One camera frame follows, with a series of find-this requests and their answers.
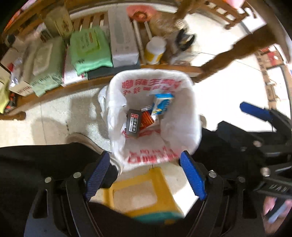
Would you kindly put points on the clear plastic bag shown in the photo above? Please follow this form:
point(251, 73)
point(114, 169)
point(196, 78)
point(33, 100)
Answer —
point(180, 57)

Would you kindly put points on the person's right shoe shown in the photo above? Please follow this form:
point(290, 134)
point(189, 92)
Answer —
point(202, 122)

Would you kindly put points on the white pink packet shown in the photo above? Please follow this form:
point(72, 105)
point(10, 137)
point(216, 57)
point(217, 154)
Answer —
point(70, 75)

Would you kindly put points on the small white box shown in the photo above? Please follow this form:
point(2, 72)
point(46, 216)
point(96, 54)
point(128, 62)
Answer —
point(21, 87)

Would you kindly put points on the person's right hand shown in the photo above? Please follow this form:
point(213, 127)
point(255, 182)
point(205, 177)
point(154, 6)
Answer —
point(268, 206)

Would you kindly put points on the red box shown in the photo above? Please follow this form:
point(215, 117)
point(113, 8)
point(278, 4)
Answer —
point(147, 119)

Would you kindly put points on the person's shoe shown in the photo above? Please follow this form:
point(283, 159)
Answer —
point(202, 122)
point(86, 141)

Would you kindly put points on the yellow plastic stool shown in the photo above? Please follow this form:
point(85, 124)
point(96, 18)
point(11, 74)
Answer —
point(157, 180)

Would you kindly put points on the wooden armchair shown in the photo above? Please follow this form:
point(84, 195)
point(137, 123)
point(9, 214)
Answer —
point(228, 11)

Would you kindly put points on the trash bin with white bag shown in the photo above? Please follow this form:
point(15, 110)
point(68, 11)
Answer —
point(178, 127)

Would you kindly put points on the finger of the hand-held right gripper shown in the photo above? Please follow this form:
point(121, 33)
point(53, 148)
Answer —
point(237, 139)
point(255, 111)

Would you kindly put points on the grey green wipes pack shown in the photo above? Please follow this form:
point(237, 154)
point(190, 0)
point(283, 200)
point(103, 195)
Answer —
point(45, 61)

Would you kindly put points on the person's left shoe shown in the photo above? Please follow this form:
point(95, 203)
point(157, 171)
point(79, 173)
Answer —
point(86, 141)

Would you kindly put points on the tall green box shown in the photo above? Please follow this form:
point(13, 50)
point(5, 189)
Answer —
point(59, 22)

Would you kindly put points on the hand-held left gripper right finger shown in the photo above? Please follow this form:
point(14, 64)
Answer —
point(194, 179)

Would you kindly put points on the white oblong box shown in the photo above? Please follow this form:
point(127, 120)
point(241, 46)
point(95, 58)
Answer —
point(123, 38)

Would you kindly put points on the dark grey flat box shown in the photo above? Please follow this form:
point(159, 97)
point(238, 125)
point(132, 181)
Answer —
point(102, 71)

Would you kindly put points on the green soft packet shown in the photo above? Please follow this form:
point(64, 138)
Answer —
point(91, 52)

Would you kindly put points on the white bottle with yellow label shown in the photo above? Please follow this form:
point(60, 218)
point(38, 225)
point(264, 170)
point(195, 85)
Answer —
point(155, 51)

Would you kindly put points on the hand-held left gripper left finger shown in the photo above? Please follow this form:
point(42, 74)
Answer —
point(98, 175)

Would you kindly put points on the black small box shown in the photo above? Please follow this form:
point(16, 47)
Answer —
point(134, 123)

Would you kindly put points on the blue white carton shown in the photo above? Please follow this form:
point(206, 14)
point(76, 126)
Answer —
point(160, 104)

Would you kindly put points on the pink hand fan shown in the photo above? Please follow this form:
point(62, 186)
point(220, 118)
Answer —
point(141, 13)

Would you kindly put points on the person's left leg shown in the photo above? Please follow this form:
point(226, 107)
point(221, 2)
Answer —
point(22, 164)

